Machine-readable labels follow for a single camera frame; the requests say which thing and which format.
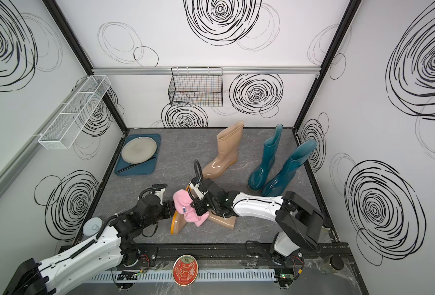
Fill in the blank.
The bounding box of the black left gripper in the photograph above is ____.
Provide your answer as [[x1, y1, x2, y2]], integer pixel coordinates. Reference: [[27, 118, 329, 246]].
[[144, 200, 181, 229]]

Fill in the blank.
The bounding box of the pink microfiber cloth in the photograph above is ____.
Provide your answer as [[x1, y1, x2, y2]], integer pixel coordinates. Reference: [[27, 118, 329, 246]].
[[173, 189, 210, 227]]

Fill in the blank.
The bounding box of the beige rubber boot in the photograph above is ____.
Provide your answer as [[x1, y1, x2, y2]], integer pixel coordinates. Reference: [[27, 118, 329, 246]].
[[170, 211, 237, 235], [203, 120, 245, 179]]

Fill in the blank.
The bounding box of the green rubber boot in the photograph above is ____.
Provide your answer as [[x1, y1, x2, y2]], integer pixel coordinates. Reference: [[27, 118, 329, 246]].
[[248, 124, 283, 191], [261, 139, 318, 197]]

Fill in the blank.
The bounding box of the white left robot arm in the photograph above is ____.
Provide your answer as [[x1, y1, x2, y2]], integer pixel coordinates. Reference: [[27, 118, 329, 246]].
[[4, 185, 175, 295]]

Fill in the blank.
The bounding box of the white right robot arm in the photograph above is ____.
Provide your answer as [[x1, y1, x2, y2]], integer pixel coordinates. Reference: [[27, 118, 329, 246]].
[[186, 177, 324, 257]]

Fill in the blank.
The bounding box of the teal rectangular tray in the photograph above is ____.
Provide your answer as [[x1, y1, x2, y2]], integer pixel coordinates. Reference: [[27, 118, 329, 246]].
[[114, 133, 161, 176]]

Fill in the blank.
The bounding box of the copper tape roll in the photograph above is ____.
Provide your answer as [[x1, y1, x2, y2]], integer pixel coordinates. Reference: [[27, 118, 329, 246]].
[[82, 217, 103, 237]]

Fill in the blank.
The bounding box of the grey round plate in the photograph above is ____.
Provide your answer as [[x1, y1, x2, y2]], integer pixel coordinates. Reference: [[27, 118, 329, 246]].
[[121, 136, 158, 164]]

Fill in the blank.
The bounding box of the white slotted cable duct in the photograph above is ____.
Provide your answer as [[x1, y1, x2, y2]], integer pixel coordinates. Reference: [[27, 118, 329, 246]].
[[86, 269, 276, 284]]

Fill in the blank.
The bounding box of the black mounting rail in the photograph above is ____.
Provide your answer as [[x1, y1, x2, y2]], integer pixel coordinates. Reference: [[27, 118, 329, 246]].
[[55, 241, 355, 268]]

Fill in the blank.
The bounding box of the black wire basket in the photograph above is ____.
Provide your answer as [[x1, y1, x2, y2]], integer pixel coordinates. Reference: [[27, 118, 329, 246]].
[[168, 74, 224, 107]]

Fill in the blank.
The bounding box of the white wire shelf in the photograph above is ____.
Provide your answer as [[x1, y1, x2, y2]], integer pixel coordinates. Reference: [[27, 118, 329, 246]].
[[38, 76, 111, 150]]

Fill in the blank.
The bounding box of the grey wall rail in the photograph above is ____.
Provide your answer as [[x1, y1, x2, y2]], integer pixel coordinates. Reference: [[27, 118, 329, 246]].
[[92, 65, 321, 76]]

